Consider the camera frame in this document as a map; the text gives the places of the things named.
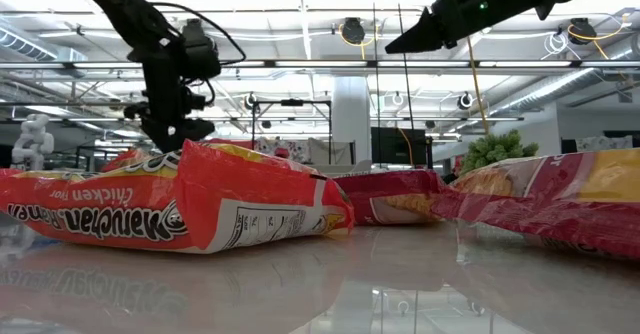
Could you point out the green artificial plant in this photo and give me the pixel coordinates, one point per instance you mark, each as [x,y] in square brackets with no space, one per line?
[495,151]

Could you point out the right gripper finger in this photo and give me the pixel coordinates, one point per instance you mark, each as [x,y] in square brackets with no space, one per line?
[412,36]

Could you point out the floral patterned cloth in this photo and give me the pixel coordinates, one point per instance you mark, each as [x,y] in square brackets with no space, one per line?
[290,149]

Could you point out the orange chicken ramen pack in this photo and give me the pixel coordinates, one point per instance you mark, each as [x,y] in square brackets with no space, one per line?
[125,160]
[125,214]

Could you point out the silver ventilation duct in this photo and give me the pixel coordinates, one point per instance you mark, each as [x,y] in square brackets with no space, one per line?
[550,91]

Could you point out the white humanoid robot figure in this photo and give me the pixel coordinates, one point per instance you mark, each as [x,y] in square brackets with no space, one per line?
[32,141]

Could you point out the black monitor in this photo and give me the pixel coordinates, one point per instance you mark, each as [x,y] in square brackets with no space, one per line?
[400,146]

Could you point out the white building column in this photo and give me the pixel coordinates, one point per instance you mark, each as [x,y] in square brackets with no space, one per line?
[351,119]

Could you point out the long ceiling light rail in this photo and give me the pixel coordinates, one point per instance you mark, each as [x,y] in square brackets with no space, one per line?
[320,64]

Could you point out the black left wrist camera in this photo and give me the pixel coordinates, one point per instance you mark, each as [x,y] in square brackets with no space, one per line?
[200,59]

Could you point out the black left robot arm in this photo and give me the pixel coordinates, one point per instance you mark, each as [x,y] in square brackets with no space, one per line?
[115,4]

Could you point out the black metal stand frame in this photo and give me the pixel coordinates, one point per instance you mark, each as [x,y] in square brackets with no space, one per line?
[291,102]

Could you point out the red beef ramen pack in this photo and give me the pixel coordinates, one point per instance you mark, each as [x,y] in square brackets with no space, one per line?
[550,209]
[380,189]

